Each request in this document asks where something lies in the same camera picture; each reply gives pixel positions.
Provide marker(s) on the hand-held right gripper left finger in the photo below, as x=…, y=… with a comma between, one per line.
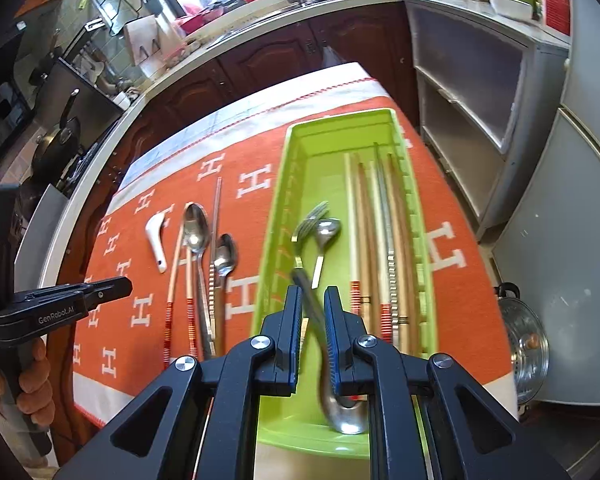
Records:
x=295, y=330

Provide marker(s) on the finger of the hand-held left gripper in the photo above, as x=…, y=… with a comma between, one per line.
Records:
x=55, y=292
x=115, y=287

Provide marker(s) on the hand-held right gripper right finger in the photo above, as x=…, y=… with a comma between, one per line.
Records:
x=332, y=340

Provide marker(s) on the plain metal spoon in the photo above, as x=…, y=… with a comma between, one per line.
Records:
x=350, y=417

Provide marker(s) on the metal fork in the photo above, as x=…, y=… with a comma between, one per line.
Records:
x=310, y=225

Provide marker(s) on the bundle of red-striped chopsticks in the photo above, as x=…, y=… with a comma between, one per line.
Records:
x=386, y=240

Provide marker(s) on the green plastic utensil tray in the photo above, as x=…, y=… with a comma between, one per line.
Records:
x=325, y=160

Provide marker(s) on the person's left hand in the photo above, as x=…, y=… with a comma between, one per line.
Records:
x=35, y=375

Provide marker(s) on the orange printed blanket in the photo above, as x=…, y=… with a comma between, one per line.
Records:
x=130, y=260

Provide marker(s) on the white ceramic spoon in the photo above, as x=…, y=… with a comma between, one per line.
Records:
x=156, y=240

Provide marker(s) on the grey metal panel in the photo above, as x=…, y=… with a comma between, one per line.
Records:
x=45, y=225

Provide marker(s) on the large ornate metal spoon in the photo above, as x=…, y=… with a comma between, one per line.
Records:
x=196, y=227

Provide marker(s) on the twisted metal chopstick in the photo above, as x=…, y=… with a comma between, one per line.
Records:
x=215, y=240

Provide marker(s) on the black frying pan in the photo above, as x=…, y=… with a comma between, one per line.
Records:
x=60, y=145

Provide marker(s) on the stainless steel pot with lid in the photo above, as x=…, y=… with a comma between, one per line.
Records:
x=525, y=340

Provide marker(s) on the white kitchen countertop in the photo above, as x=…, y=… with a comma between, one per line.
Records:
x=140, y=92

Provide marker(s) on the grey refrigerator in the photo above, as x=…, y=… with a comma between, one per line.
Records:
x=570, y=260

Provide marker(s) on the wooden cutting board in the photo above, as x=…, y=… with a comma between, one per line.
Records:
x=150, y=37

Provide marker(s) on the dark wooden kitchen cabinets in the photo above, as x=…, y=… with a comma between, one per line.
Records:
x=260, y=60

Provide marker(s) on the hanging plastic bag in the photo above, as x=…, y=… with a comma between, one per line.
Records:
x=330, y=55

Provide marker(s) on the red plastic basin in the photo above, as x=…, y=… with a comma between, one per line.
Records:
x=195, y=20

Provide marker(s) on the grey shelf cabinet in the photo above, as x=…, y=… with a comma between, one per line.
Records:
x=535, y=110

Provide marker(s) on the red paper note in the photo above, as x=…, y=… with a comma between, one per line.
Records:
x=557, y=5

